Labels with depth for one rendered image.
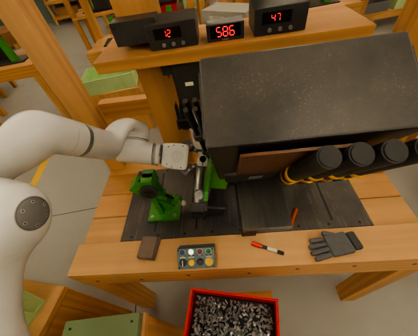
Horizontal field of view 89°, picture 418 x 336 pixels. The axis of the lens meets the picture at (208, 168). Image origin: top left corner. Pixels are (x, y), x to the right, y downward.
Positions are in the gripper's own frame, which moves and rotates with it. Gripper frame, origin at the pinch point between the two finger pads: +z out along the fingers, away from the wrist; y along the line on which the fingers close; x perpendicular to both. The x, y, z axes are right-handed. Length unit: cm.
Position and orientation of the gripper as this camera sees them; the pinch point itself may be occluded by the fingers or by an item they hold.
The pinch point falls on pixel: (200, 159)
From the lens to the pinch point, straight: 85.4
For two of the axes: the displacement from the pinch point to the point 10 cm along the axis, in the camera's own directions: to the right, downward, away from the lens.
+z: 9.8, 0.9, 1.9
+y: 1.1, -9.9, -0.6
